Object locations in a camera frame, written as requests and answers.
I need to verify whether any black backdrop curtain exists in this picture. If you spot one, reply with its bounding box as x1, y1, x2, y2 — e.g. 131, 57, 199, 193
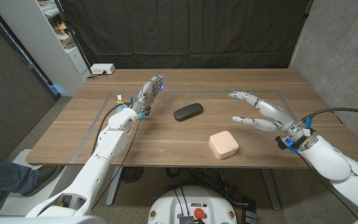
59, 0, 313, 70

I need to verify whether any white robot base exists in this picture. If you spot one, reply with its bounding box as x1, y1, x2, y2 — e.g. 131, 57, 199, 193
147, 185, 238, 224

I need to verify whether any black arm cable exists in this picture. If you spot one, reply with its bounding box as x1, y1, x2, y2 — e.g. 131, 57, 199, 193
91, 102, 133, 155
301, 107, 358, 124

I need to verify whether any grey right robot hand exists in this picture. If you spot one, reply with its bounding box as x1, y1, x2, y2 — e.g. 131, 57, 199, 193
228, 90, 318, 153

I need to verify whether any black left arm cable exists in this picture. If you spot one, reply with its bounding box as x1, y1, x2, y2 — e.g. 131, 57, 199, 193
91, 102, 133, 155

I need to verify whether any grey table leg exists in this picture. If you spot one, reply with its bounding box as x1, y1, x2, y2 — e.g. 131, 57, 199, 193
105, 167, 123, 207
261, 167, 282, 211

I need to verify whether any black glasses case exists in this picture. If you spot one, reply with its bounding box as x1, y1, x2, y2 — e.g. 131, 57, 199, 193
173, 103, 204, 123

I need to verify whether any white power strip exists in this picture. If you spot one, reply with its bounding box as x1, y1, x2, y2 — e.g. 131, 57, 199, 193
90, 63, 116, 75

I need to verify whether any yellow toy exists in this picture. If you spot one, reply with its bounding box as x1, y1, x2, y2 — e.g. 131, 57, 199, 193
53, 22, 68, 35

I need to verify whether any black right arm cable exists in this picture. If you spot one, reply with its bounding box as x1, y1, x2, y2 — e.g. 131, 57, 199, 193
301, 107, 358, 124

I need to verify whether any small cardboard box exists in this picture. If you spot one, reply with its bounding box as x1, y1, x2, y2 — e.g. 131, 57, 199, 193
59, 33, 76, 50

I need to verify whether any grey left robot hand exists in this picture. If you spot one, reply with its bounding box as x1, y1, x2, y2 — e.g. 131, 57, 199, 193
131, 73, 165, 116

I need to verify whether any pink square jewelry box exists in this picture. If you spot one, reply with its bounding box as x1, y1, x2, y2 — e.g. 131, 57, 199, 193
208, 130, 240, 161

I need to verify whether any dark grey shoe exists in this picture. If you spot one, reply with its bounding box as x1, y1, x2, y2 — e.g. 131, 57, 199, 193
22, 165, 60, 197

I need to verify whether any white floor platform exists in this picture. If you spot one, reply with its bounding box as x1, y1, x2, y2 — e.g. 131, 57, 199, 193
0, 149, 83, 217

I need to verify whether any black power adapter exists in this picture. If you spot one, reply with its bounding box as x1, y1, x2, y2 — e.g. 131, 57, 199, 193
241, 198, 258, 224

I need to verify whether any black stand pole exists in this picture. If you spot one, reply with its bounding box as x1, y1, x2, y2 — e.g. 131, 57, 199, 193
53, 0, 93, 75

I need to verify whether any grey tape outline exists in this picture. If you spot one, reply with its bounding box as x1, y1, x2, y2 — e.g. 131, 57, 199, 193
70, 90, 329, 169

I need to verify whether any white shelf unit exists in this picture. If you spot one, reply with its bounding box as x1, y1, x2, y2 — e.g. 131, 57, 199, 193
0, 0, 91, 97

